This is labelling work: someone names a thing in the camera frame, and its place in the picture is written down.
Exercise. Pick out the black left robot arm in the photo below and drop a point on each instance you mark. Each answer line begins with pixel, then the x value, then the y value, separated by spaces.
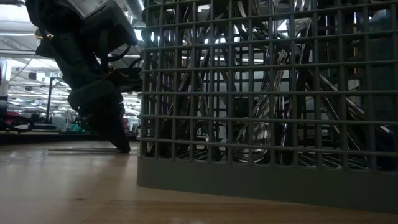
pixel 46 15

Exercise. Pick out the silver ceiling duct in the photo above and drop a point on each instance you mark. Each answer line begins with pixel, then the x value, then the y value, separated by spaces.
pixel 135 7

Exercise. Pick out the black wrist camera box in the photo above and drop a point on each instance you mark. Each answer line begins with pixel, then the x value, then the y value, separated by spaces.
pixel 105 21

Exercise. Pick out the black aluminium table frame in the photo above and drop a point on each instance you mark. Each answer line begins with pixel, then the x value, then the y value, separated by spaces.
pixel 31 137

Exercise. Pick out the grey plastic cutlery basket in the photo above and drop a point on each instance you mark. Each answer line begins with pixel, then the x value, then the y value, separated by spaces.
pixel 248 186

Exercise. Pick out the black metal frame rig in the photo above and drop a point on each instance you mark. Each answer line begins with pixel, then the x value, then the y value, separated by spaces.
pixel 49 99

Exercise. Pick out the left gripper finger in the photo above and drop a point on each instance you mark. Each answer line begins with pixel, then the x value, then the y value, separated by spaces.
pixel 102 109

